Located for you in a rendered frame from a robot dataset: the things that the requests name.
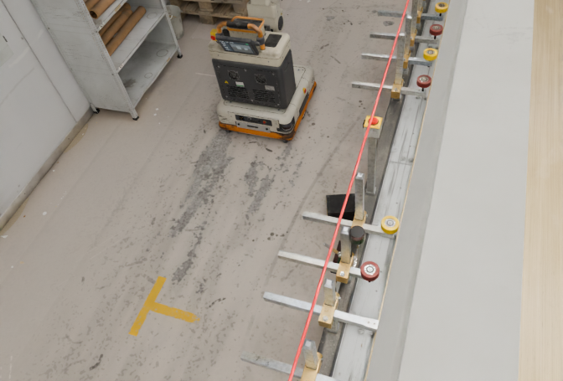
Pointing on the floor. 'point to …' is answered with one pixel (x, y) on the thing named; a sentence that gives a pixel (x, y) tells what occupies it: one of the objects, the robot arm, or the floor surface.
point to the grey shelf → (101, 78)
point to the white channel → (478, 193)
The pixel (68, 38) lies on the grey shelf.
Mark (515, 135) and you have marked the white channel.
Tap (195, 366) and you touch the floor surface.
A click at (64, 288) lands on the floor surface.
